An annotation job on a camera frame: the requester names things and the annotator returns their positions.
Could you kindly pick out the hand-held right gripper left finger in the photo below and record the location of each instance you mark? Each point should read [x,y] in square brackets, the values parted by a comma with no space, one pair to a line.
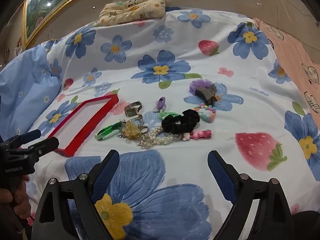
[110,170]

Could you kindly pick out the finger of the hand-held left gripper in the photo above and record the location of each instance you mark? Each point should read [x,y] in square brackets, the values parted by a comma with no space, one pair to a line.
[32,135]
[47,143]

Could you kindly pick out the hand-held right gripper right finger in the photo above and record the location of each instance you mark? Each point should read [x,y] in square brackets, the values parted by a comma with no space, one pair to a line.
[220,172]

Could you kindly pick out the red tray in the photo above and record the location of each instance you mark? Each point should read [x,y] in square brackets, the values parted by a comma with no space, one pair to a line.
[75,130]

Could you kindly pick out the green braided hair clip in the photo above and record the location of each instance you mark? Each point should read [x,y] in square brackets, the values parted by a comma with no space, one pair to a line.
[107,131]

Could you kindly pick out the pink hair clip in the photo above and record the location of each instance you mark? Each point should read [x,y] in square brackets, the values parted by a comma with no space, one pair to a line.
[200,134]

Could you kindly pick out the yellow hair claw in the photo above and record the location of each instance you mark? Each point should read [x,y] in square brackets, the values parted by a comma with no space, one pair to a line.
[131,130]

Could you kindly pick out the black scrunchie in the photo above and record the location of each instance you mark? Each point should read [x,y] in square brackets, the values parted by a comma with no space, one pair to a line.
[185,122]

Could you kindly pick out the silver wristwatch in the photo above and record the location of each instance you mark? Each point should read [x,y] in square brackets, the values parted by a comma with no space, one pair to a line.
[132,110]

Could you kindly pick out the person's left hand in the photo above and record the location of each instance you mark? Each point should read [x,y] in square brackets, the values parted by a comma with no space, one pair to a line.
[22,205]

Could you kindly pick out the light blue pillow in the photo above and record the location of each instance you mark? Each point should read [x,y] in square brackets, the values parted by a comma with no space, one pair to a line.
[27,85]

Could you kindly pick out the purple grey hair claw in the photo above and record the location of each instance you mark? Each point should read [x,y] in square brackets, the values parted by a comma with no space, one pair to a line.
[203,90]

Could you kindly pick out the gold framed painting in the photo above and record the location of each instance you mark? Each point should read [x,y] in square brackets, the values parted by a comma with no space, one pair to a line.
[42,2]

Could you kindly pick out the floral bed sheet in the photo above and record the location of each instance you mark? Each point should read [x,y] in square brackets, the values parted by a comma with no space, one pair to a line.
[140,40]

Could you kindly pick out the pink printed blanket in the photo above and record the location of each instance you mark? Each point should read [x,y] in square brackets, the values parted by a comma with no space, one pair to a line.
[292,50]

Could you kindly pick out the cream patterned pillow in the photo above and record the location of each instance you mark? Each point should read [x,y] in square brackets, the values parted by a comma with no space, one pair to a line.
[130,7]

